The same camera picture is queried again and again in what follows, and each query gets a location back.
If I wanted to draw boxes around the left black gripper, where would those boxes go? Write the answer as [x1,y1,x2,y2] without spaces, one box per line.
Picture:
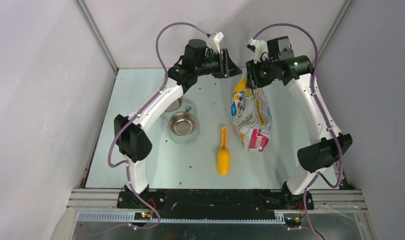
[195,49,243,79]

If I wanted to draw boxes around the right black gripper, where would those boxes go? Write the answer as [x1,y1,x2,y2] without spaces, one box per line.
[246,56,279,90]

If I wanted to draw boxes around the pet food bag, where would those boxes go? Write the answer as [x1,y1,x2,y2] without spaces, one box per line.
[231,70,272,152]

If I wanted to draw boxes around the yellow plastic scoop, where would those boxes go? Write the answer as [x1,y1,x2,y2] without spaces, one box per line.
[216,126,231,176]

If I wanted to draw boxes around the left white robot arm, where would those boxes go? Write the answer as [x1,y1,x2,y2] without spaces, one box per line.
[112,38,242,209]

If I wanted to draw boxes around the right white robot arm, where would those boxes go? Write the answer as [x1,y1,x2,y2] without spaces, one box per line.
[245,36,353,209]

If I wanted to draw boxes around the mint double bowl stand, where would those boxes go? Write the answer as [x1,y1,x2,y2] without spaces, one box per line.
[161,97,200,144]

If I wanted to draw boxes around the far steel bowl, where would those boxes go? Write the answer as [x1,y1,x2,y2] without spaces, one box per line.
[165,96,183,113]

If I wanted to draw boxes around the steel bowl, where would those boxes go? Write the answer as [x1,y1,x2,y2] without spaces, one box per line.
[168,111,197,137]
[165,96,183,113]

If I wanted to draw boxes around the near steel bowl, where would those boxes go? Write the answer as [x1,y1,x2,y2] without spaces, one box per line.
[168,111,197,137]

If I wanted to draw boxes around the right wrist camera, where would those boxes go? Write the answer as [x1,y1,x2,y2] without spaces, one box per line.
[247,38,269,64]

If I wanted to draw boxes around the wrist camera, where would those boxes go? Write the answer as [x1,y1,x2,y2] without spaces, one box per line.
[247,38,269,64]
[206,31,224,54]

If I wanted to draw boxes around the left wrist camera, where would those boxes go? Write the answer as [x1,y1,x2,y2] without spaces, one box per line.
[206,31,224,54]

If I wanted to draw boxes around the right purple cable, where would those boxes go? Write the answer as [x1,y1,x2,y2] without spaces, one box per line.
[252,23,344,240]

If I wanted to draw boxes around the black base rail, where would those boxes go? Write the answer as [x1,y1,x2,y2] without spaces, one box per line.
[116,186,314,221]

